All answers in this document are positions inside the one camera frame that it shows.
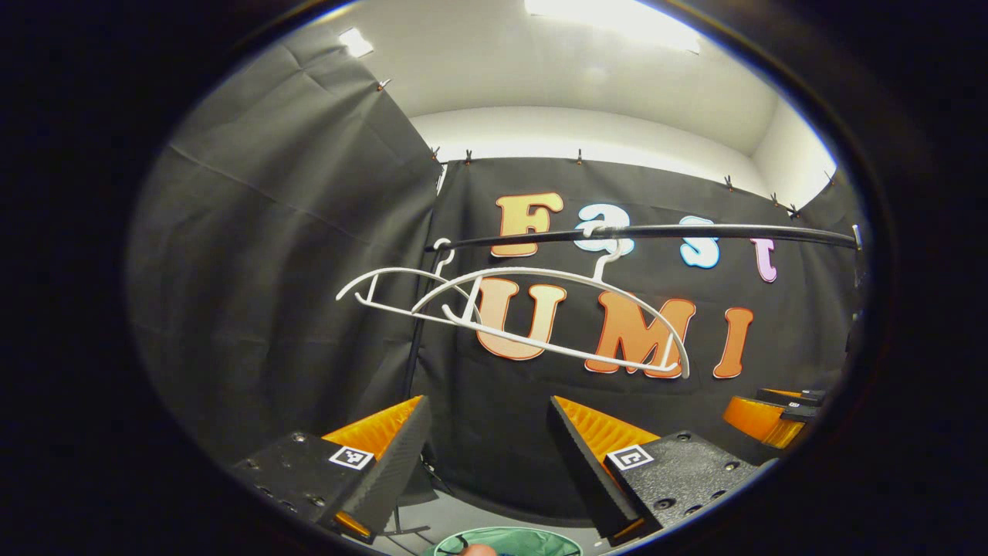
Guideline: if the green laundry hamper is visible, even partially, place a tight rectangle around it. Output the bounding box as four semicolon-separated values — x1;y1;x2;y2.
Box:
432;527;584;556

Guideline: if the small ceiling light panel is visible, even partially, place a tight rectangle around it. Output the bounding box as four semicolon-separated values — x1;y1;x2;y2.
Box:
338;27;375;59

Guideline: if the black backdrop cloth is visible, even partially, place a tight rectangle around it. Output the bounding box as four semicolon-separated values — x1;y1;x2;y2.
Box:
126;35;873;530

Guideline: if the large ceiling light panel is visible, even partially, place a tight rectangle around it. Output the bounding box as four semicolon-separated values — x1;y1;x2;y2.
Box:
525;0;702;55

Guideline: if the black clothes rack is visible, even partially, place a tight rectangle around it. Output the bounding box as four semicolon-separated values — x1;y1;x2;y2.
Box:
384;222;867;539

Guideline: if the white plastic clothes hanger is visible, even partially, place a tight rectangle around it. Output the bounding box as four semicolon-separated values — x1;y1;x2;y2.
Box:
336;238;483;325
413;224;690;379

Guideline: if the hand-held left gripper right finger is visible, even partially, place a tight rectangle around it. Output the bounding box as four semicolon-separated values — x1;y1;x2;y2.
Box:
545;396;777;548

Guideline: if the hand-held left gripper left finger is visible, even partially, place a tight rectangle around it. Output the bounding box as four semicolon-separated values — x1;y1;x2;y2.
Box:
226;395;432;545

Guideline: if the row of small backdrop clips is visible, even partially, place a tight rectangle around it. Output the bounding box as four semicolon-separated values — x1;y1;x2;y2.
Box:
375;77;840;221

